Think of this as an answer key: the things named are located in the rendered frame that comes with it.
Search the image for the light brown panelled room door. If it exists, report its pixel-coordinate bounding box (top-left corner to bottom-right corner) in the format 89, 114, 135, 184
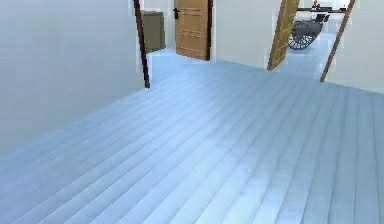
173, 0, 212, 62

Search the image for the olive green cupboard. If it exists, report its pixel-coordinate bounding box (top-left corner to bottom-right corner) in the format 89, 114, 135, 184
140, 10, 167, 54

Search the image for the light brown open room door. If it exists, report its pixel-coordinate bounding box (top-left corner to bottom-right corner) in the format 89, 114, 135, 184
266, 0, 301, 71

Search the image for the black table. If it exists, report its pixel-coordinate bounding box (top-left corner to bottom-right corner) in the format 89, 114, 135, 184
296, 3, 348, 15

